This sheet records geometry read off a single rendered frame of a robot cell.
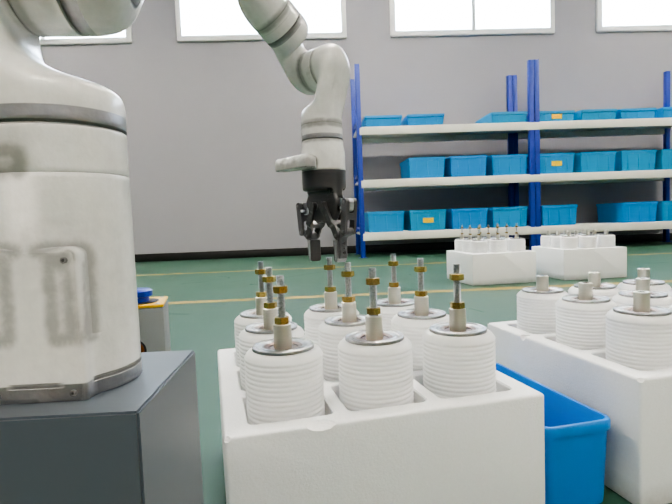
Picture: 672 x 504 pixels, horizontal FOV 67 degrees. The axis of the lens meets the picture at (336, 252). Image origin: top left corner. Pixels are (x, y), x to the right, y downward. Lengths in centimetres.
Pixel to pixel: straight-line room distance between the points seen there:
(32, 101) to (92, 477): 22
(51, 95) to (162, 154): 580
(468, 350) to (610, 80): 644
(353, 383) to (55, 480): 37
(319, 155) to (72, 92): 53
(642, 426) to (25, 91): 77
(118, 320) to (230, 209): 558
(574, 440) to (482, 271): 224
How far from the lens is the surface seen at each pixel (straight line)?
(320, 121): 85
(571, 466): 80
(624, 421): 84
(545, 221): 566
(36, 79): 36
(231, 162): 597
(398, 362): 63
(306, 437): 59
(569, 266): 323
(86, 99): 37
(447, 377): 67
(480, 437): 67
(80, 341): 35
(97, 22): 40
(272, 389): 60
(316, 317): 84
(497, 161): 551
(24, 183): 36
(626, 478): 86
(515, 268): 306
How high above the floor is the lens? 41
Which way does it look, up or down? 4 degrees down
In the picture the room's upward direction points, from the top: 2 degrees counter-clockwise
